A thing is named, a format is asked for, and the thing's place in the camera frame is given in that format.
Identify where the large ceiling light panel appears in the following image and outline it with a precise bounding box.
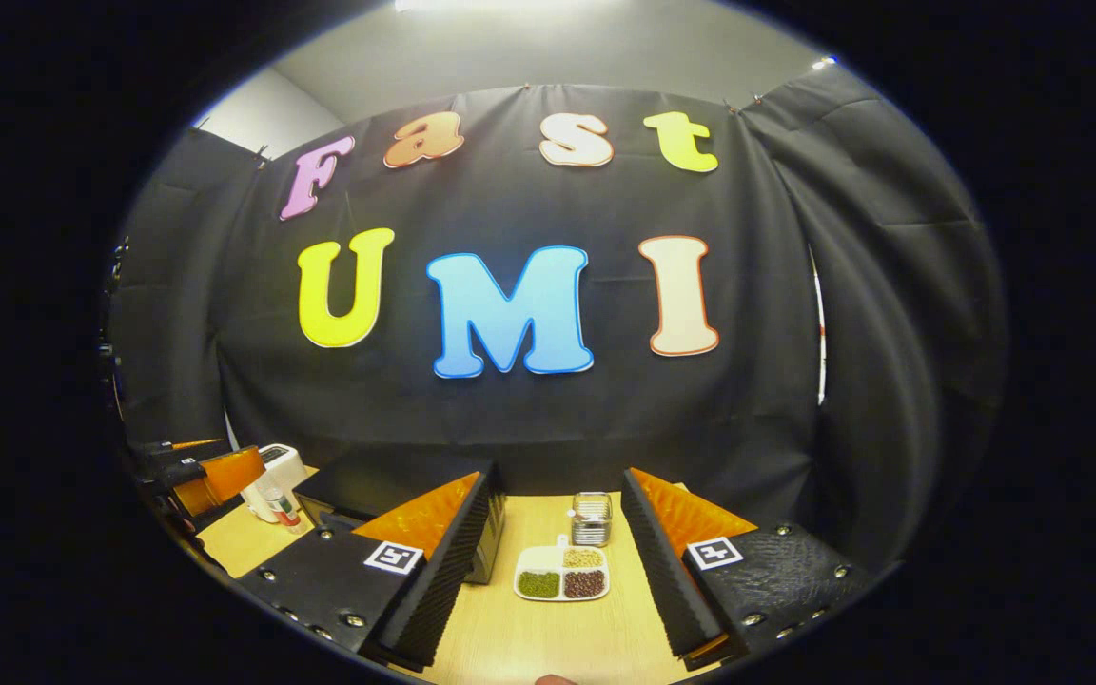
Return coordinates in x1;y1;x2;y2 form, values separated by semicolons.
394;0;608;13

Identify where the white divided dish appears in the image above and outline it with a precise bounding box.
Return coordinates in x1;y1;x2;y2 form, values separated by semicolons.
513;543;612;603

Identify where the metal wire basket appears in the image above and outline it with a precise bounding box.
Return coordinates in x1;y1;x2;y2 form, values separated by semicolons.
570;491;615;549

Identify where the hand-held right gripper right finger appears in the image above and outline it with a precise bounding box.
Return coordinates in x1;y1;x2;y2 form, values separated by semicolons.
620;465;878;673

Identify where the small white bottle red label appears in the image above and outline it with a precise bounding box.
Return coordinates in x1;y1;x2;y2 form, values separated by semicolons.
267;487;303;531

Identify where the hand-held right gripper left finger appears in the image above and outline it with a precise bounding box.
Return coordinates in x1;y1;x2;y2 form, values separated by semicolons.
237;462;508;671

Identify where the black electric oven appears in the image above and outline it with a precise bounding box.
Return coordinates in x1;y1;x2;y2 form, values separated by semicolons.
293;447;508;586

